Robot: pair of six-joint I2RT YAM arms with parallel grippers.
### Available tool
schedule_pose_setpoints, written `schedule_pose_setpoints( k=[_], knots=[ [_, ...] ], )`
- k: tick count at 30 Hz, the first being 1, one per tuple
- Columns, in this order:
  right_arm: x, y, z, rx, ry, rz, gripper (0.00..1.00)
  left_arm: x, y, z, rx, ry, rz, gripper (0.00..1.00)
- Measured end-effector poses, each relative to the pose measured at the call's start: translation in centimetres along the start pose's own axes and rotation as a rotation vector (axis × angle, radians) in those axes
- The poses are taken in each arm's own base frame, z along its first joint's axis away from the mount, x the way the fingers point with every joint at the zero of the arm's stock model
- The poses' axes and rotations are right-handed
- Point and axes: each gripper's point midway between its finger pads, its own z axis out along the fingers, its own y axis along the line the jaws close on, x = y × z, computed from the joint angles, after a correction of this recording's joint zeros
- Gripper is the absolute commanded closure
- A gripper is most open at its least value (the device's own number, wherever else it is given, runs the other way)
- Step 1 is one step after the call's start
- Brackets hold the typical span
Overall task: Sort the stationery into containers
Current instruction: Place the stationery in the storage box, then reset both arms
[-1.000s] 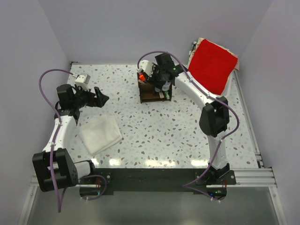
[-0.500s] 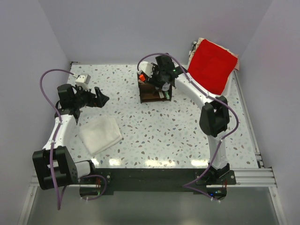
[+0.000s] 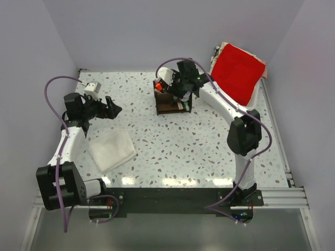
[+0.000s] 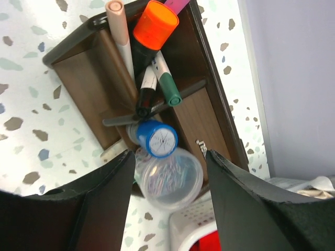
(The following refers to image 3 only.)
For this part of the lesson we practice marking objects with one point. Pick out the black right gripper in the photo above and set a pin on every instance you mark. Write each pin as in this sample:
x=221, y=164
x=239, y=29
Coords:
x=172, y=89

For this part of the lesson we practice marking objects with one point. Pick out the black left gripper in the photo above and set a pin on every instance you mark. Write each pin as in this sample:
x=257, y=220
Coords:
x=111, y=112

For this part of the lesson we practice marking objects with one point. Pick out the clear jar of paperclips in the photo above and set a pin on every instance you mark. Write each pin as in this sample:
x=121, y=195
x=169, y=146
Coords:
x=186, y=97

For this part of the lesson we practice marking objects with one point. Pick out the green translucent cap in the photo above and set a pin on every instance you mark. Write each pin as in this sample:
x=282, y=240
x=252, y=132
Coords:
x=186, y=106

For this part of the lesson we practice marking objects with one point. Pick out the orange capped black highlighter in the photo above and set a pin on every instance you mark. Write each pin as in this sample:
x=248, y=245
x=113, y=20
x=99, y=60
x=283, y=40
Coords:
x=158, y=86

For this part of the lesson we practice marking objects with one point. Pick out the brown wooden desk organizer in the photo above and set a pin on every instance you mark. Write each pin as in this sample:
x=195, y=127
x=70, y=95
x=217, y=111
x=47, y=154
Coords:
x=166, y=104

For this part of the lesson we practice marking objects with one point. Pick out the beige small tube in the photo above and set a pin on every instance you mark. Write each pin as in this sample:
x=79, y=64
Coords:
x=180, y=106

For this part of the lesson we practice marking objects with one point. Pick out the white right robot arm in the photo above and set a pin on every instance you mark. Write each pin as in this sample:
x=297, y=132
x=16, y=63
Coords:
x=245, y=131

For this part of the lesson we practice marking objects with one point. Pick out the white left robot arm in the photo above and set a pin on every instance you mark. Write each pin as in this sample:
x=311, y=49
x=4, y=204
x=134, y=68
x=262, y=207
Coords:
x=60, y=178

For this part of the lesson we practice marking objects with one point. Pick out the white folded towel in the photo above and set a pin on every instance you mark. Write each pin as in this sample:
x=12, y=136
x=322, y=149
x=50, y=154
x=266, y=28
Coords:
x=111, y=149

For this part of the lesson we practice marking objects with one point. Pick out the white plastic basket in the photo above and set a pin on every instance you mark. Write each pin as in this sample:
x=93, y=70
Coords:
x=254, y=97

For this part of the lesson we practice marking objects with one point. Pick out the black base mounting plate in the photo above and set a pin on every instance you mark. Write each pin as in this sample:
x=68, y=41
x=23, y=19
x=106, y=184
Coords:
x=120, y=202

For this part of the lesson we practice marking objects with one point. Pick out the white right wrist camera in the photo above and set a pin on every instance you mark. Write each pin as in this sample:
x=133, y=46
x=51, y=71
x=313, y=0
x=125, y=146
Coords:
x=165, y=75

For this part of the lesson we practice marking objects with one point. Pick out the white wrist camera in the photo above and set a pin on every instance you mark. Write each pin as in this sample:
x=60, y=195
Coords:
x=165, y=75
x=92, y=89

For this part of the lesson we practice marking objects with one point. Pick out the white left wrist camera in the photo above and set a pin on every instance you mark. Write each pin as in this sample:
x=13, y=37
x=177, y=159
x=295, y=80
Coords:
x=92, y=89

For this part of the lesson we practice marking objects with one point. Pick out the aluminium frame rail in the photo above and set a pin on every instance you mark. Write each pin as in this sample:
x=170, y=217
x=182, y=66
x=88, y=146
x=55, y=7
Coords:
x=282, y=198

